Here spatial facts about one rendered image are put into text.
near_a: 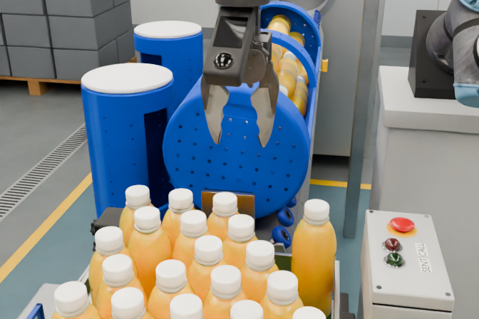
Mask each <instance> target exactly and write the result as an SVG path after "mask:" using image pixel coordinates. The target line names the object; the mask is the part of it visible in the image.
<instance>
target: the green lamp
mask: <svg viewBox="0 0 479 319"><path fill-rule="evenodd" d="M386 261H387V262H388V263H389V264H391V265H394V266H400V265H401V264H402V263H403V257H402V255H401V254H399V253H396V252H392V253H389V254H388V255H387V257H386Z"/></svg>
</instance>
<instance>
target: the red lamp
mask: <svg viewBox="0 0 479 319"><path fill-rule="evenodd" d="M384 246H385V247H386V248H387V249H390V250H394V251H395V250H399V249H400V247H401V243H400V241H399V240H398V239H395V238H389V239H386V241H385V243H384Z"/></svg>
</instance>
